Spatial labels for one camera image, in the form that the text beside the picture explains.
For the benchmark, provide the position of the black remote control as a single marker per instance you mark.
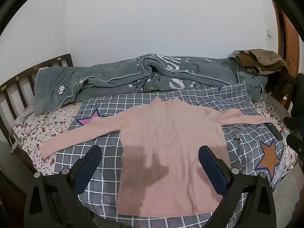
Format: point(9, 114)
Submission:
point(273, 131)

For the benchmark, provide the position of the floral bed sheet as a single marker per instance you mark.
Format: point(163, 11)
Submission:
point(35, 128)

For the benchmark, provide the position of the wooden door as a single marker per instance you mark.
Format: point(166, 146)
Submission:
point(291, 40)

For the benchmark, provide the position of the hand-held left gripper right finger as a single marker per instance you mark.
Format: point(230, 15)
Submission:
point(211, 169)

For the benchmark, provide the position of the white wall switch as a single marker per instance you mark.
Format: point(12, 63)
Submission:
point(268, 33)

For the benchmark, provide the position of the grey checked blanket with stars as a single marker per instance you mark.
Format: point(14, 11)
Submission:
point(237, 95)

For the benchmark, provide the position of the pink knit sweater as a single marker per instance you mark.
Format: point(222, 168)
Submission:
point(171, 135)

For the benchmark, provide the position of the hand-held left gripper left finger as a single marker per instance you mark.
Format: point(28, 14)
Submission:
point(87, 169)

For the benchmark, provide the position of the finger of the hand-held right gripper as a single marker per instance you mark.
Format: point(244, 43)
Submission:
point(296, 143)

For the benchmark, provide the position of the brown clothes pile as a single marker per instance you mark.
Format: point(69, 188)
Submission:
point(261, 59)

